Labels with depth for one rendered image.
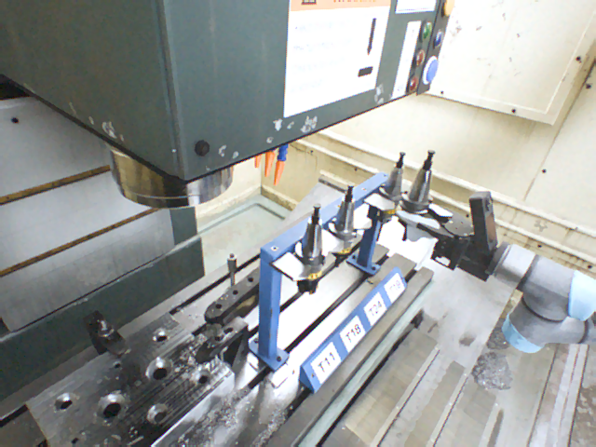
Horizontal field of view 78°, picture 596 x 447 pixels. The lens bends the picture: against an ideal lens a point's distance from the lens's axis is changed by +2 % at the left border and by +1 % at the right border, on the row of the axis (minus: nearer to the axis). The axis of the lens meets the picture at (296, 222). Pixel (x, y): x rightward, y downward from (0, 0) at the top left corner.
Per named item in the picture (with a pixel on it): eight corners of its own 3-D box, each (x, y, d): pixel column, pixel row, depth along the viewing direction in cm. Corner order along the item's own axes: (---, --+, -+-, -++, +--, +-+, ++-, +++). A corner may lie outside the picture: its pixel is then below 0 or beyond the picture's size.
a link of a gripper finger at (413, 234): (387, 237, 78) (430, 252, 75) (394, 213, 75) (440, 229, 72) (391, 229, 81) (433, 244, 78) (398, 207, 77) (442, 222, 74)
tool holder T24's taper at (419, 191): (411, 189, 79) (419, 160, 75) (430, 196, 77) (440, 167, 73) (403, 196, 76) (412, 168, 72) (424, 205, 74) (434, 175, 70)
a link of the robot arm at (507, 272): (529, 265, 64) (539, 245, 69) (502, 252, 66) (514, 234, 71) (510, 295, 68) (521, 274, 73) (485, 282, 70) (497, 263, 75)
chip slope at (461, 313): (495, 319, 140) (525, 268, 125) (416, 476, 95) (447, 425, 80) (313, 222, 185) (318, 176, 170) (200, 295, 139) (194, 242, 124)
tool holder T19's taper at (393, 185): (386, 183, 95) (392, 160, 91) (402, 189, 94) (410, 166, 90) (381, 191, 92) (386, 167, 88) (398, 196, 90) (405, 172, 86)
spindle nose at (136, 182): (176, 146, 61) (167, 70, 54) (256, 175, 55) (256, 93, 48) (88, 185, 49) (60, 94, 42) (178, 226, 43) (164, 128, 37)
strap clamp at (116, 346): (138, 373, 83) (125, 330, 74) (123, 384, 80) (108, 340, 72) (108, 339, 89) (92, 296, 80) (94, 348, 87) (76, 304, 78)
